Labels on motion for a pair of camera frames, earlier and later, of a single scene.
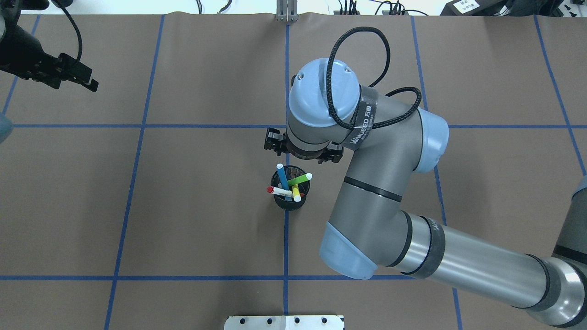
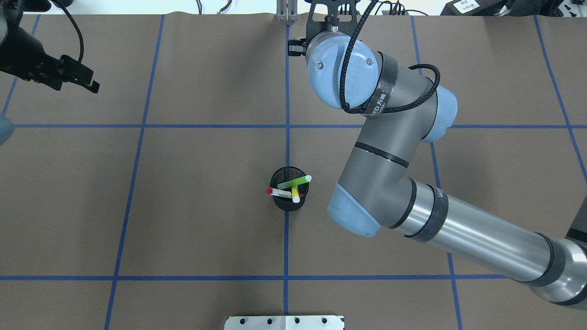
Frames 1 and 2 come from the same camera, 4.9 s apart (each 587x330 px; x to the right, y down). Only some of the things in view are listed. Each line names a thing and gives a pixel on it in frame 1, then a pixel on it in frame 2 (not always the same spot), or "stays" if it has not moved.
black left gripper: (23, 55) stays
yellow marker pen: (296, 194) stays
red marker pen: (273, 190) stays
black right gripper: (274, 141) -> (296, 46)
